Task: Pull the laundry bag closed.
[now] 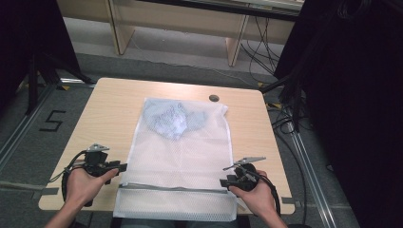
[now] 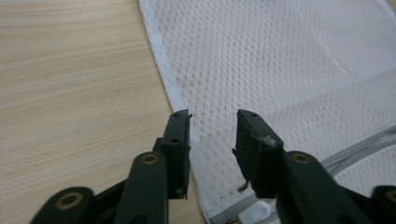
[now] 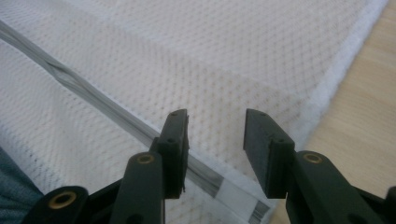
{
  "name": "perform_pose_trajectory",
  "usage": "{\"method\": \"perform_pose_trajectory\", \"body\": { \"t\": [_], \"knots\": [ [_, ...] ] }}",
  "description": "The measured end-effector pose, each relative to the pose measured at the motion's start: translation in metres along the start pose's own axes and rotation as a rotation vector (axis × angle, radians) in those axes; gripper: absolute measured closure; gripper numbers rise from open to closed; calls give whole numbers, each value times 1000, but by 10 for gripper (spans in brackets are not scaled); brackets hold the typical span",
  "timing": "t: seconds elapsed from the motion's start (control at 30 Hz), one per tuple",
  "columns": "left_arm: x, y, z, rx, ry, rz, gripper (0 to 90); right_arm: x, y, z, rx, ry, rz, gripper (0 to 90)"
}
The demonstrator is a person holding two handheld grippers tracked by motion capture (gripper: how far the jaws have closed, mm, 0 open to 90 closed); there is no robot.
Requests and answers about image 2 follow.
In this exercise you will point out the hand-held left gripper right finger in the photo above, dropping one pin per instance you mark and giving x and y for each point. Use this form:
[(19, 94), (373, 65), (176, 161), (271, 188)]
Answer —
[(258, 155)]

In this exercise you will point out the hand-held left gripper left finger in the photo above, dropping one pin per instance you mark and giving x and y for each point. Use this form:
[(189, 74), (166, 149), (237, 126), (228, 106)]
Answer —
[(177, 149)]

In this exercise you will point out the white mesh laundry bag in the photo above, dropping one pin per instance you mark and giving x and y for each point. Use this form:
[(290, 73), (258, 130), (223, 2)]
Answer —
[(264, 62)]

